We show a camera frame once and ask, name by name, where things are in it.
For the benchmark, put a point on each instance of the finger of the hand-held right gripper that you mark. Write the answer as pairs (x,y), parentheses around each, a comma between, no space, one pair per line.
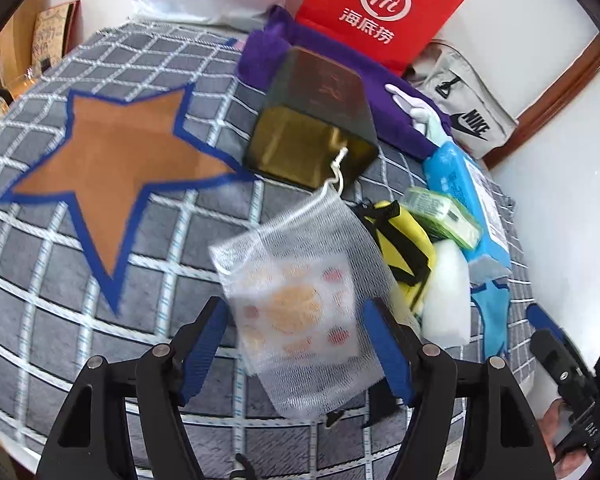
(545,320)

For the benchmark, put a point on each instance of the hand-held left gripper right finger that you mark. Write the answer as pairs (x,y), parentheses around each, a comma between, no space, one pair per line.
(385,350)

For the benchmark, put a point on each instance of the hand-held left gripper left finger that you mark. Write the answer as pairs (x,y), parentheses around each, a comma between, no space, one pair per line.
(204,345)

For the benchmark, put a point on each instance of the white sponge block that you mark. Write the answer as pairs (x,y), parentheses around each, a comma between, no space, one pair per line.
(447,300)

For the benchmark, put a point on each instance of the fruit print packet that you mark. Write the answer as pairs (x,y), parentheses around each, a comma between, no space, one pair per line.
(290,310)

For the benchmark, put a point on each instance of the yellow black pouch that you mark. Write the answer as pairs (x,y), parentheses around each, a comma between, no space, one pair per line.
(405,230)

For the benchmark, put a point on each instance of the green tissue pack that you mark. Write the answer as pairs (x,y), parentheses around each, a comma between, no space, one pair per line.
(445,215)

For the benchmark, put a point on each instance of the person's right hand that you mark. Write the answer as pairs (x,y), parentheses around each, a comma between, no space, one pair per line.
(555,420)

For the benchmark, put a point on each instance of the blue cloth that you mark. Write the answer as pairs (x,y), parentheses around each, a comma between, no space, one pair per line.
(490,315)

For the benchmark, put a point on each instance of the grey checked star blanket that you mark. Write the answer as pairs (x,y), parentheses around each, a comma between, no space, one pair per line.
(79,285)

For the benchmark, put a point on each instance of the blue wet wipes pack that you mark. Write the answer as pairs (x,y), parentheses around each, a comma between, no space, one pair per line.
(460,170)

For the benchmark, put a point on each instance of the wooden skirting board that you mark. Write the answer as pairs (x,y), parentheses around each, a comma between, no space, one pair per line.
(555,100)

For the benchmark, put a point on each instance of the dark gold tin box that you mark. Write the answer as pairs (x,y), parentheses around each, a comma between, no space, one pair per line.
(300,145)

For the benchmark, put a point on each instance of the grey sling bag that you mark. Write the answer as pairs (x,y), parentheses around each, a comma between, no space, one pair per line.
(460,75)

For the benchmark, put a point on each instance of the purple towel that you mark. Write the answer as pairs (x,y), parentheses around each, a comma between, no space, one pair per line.
(275,35)

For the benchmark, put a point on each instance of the red paper bag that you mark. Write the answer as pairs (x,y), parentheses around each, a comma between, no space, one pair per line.
(380,10)

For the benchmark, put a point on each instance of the brown printed board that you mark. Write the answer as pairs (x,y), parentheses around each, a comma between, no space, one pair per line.
(54,30)

